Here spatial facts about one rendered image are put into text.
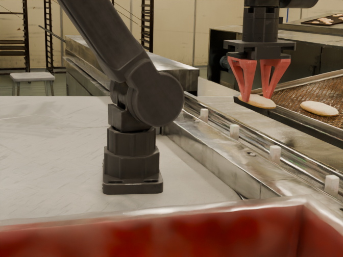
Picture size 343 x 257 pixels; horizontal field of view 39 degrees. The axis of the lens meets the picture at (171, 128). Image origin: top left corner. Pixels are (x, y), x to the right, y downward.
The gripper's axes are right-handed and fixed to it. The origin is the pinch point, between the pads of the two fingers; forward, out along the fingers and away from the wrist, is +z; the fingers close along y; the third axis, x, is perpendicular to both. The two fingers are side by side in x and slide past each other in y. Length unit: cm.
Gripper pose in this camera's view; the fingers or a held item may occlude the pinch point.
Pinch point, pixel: (256, 96)
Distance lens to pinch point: 82.8
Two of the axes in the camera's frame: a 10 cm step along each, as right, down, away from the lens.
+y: -9.4, 0.8, -3.3
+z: -0.1, 9.7, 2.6
